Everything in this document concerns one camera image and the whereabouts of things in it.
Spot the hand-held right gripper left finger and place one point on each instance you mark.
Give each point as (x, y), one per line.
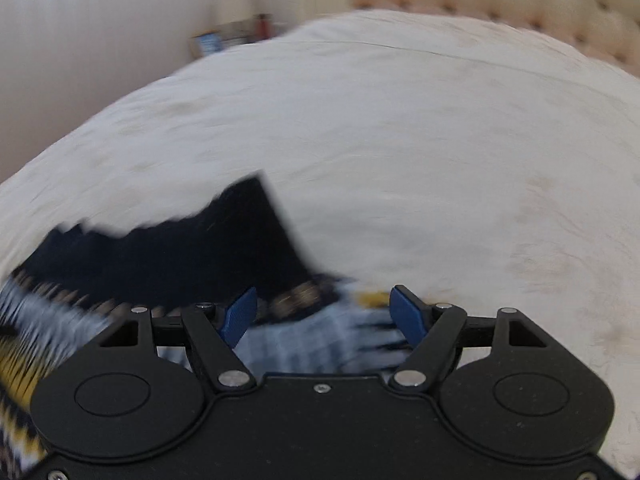
(239, 317)

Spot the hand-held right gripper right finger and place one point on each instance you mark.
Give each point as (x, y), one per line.
(407, 312)

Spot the patterned knit sweater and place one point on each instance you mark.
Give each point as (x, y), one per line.
(200, 260)

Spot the white bed blanket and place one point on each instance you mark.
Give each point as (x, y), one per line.
(400, 160)

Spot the red bottle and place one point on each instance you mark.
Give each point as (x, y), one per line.
(261, 27)

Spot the beige tufted headboard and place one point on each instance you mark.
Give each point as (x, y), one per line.
(525, 0)

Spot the picture frame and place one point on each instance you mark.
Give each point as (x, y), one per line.
(207, 44)

